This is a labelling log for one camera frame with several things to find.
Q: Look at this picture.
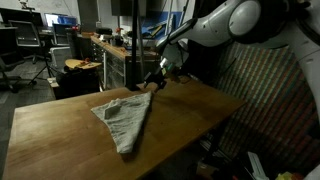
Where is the black office chair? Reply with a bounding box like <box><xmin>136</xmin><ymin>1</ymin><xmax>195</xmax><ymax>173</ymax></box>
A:
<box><xmin>9</xmin><ymin>20</ymin><xmax>45</xmax><ymax>63</ymax></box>

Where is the wooden top workbench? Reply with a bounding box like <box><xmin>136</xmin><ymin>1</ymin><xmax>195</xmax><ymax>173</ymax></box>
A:
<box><xmin>90</xmin><ymin>36</ymin><xmax>160</xmax><ymax>89</ymax></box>

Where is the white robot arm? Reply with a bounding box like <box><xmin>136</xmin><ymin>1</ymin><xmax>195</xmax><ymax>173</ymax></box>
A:
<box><xmin>144</xmin><ymin>0</ymin><xmax>320</xmax><ymax>114</ymax></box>

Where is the white woven towel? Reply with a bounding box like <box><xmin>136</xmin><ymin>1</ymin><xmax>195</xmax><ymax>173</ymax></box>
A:
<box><xmin>91</xmin><ymin>92</ymin><xmax>152</xmax><ymax>154</ymax></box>

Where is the black vertical pole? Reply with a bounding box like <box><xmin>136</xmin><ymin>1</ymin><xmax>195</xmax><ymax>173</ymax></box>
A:
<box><xmin>128</xmin><ymin>0</ymin><xmax>138</xmax><ymax>91</ymax></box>

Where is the black tripod stand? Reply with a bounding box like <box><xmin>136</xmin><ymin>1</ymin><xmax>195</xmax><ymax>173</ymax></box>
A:
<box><xmin>28</xmin><ymin>52</ymin><xmax>57</xmax><ymax>85</ymax></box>

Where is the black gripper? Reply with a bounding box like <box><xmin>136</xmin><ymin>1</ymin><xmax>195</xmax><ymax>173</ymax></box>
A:
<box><xmin>144</xmin><ymin>68</ymin><xmax>167</xmax><ymax>89</ymax></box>

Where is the lit computer monitor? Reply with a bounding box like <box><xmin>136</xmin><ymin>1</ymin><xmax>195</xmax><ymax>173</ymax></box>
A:
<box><xmin>45</xmin><ymin>13</ymin><xmax>77</xmax><ymax>27</ymax></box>

